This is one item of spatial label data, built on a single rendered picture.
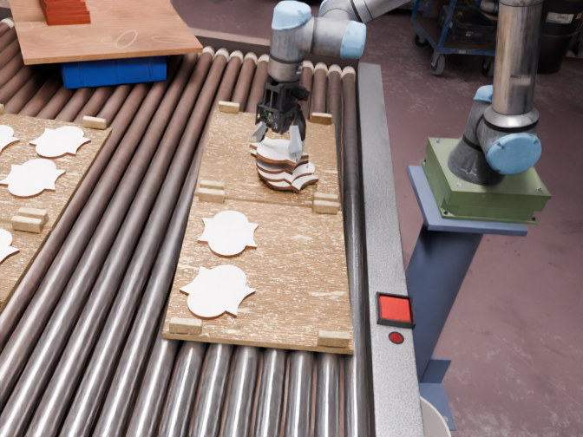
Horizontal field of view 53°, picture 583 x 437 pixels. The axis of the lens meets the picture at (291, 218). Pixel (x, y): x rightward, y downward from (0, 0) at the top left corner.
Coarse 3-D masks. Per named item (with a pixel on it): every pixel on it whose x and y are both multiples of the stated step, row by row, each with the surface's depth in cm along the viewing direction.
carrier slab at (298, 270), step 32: (192, 224) 129; (288, 224) 133; (320, 224) 134; (192, 256) 121; (256, 256) 123; (288, 256) 125; (320, 256) 126; (256, 288) 116; (288, 288) 117; (320, 288) 118; (224, 320) 109; (256, 320) 110; (288, 320) 111; (320, 320) 112; (352, 352) 108
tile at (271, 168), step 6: (252, 156) 146; (258, 162) 143; (264, 162) 143; (300, 162) 145; (306, 162) 147; (264, 168) 141; (270, 168) 141; (276, 168) 142; (282, 168) 142; (288, 168) 142; (294, 168) 144
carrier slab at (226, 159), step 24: (216, 120) 165; (240, 120) 166; (216, 144) 155; (240, 144) 156; (312, 144) 161; (216, 168) 146; (240, 168) 148; (336, 168) 153; (240, 192) 140; (264, 192) 141; (288, 192) 142; (312, 192) 143; (336, 192) 144
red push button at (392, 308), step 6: (384, 300) 119; (390, 300) 119; (396, 300) 119; (402, 300) 120; (408, 300) 120; (384, 306) 118; (390, 306) 118; (396, 306) 118; (402, 306) 118; (408, 306) 118; (384, 312) 116; (390, 312) 116; (396, 312) 117; (402, 312) 117; (408, 312) 117; (390, 318) 115; (396, 318) 115; (402, 318) 116; (408, 318) 116
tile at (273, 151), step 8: (256, 144) 141; (264, 144) 142; (272, 144) 144; (280, 144) 145; (288, 144) 146; (256, 152) 139; (264, 152) 138; (272, 152) 139; (280, 152) 140; (288, 152) 142; (264, 160) 137; (272, 160) 136; (280, 160) 137; (288, 160) 138; (296, 160) 140
